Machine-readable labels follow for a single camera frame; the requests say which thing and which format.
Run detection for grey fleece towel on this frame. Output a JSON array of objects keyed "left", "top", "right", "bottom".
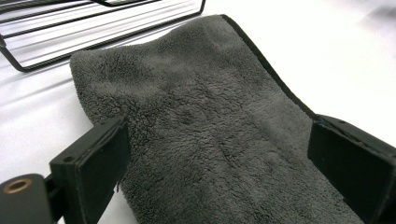
[{"left": 68, "top": 13, "right": 365, "bottom": 224}]

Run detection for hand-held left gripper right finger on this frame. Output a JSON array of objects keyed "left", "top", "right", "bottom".
[{"left": 306, "top": 114, "right": 396, "bottom": 224}]

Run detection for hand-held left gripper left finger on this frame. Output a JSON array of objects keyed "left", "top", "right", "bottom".
[{"left": 49, "top": 115, "right": 132, "bottom": 224}]

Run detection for black wire rack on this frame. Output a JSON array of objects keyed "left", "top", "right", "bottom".
[{"left": 0, "top": 0, "right": 207, "bottom": 73}]

